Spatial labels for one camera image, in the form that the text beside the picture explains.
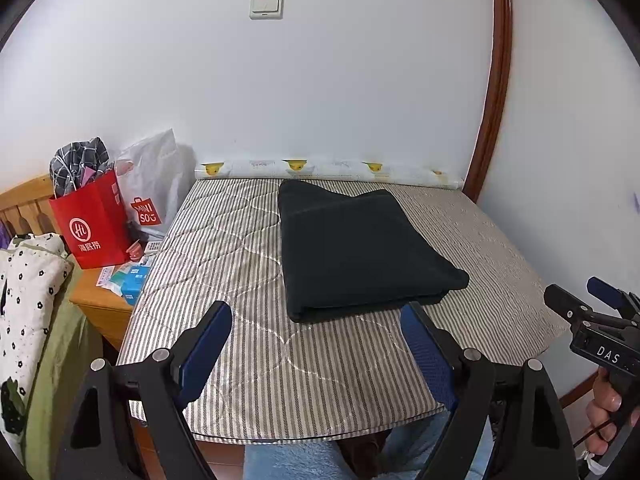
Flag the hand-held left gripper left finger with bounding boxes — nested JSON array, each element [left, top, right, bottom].
[[55, 300, 233, 480]]

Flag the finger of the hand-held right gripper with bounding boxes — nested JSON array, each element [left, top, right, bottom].
[[545, 284, 628, 328], [586, 276, 640, 318]]

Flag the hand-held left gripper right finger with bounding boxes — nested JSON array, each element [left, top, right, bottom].
[[400, 301, 583, 480]]

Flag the black sweatshirt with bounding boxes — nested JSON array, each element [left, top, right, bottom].
[[277, 180, 471, 324]]

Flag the person's right hand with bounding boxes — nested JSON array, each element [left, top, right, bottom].
[[585, 374, 623, 453]]

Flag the striped quilted mat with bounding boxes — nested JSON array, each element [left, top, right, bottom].
[[116, 176, 573, 443]]

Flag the brown wooden baseboard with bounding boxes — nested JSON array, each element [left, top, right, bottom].
[[557, 375, 601, 408]]

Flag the blue box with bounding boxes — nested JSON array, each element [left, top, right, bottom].
[[121, 266, 152, 306]]

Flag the white teal box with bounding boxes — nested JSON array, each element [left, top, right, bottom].
[[110, 267, 132, 295]]

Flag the wooden nightstand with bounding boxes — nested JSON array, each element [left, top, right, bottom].
[[69, 260, 151, 351]]

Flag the green bed sheet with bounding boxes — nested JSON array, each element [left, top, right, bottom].
[[22, 265, 106, 480]]

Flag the person's left leg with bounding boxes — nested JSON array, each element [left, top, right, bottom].
[[244, 441, 361, 480]]

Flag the red paper bag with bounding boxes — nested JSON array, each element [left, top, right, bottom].
[[48, 170, 133, 270]]

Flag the white floral quilt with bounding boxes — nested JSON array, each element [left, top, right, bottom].
[[0, 232, 73, 436]]

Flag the white plastic shopping bag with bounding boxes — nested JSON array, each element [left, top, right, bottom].
[[115, 128, 193, 241]]

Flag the rolled duck print mat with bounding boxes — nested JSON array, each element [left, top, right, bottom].
[[194, 157, 463, 191]]

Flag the wooden headboard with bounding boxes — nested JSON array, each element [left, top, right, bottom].
[[0, 175, 56, 241]]

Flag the grey plaid cloth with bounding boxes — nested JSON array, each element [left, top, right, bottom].
[[49, 136, 111, 198]]

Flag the brown wooden door frame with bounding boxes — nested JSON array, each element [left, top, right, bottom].
[[462, 0, 513, 201]]

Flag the white light switch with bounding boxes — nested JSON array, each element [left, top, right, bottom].
[[250, 0, 284, 21]]

